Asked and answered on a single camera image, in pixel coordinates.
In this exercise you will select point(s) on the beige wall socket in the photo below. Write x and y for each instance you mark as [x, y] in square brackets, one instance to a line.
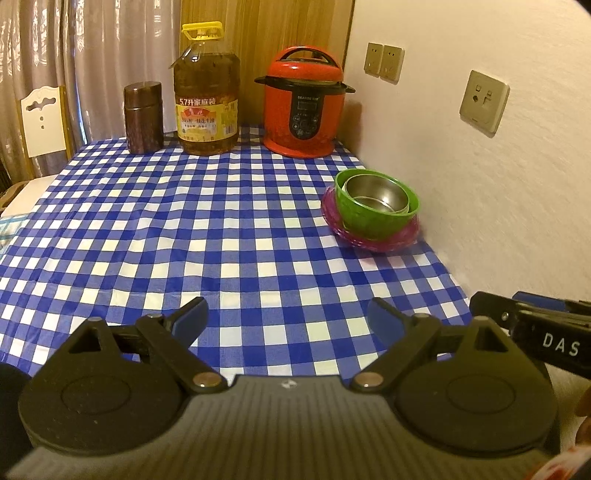
[392, 64]
[373, 59]

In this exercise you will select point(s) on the sheer patterned curtain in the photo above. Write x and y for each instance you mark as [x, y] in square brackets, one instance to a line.
[92, 46]

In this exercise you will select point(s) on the green plastic bowl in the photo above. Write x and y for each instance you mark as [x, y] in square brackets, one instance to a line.
[364, 221]

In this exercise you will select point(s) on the beige wall outlet panel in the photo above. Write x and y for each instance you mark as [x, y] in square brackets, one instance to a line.
[485, 101]

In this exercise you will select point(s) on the white side furniture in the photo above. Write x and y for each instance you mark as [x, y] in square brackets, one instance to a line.
[23, 198]

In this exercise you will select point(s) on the red electric pressure cooker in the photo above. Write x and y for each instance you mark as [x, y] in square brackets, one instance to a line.
[281, 120]

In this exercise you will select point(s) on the stainless steel bowl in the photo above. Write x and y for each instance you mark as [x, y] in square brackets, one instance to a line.
[369, 189]

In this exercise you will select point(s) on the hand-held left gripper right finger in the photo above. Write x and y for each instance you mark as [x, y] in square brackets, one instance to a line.
[385, 318]

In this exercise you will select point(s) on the teal striped cloth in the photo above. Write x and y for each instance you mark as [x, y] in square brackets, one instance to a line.
[7, 230]

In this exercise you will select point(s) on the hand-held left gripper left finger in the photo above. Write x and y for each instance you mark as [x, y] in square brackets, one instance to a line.
[191, 316]

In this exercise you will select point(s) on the blue white checkered tablecloth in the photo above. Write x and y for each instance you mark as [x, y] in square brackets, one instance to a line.
[231, 230]

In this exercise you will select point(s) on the white wooden chair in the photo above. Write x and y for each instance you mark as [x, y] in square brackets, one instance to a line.
[51, 134]

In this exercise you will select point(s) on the large cooking oil bottle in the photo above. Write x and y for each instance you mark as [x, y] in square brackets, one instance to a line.
[207, 92]

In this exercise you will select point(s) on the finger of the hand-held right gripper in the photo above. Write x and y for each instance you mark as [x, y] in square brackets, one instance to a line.
[549, 304]
[496, 311]

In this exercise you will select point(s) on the brown cylindrical canister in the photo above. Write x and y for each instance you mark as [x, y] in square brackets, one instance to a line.
[143, 120]

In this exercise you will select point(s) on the red patterned clothing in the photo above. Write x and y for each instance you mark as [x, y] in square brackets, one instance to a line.
[568, 466]

